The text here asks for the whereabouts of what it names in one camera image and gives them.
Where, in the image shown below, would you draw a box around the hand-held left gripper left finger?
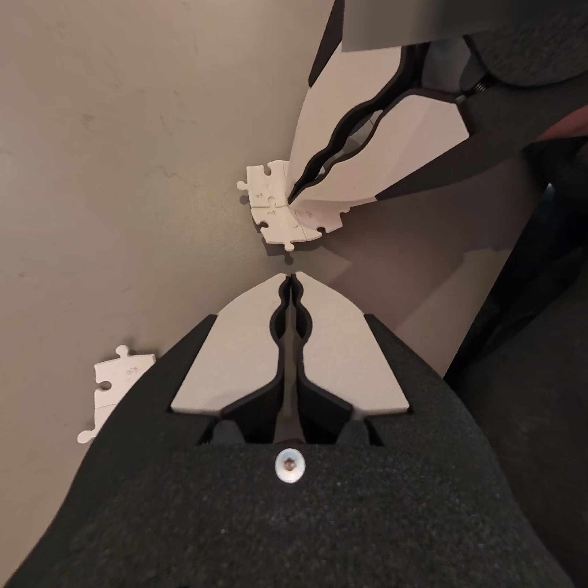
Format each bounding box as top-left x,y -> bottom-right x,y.
170,273 -> 291,444

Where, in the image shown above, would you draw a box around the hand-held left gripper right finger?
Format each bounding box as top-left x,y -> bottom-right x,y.
292,272 -> 410,444

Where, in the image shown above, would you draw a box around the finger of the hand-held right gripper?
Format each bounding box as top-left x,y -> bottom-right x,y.
288,45 -> 405,203
290,89 -> 470,206

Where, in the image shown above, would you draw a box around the joined white puzzle pieces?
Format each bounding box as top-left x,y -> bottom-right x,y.
236,160 -> 344,252
77,345 -> 158,445

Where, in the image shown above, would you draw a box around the person's right hand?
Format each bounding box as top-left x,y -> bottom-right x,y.
535,105 -> 588,144

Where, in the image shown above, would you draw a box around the person's dark clothing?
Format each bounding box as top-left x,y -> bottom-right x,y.
443,138 -> 588,588

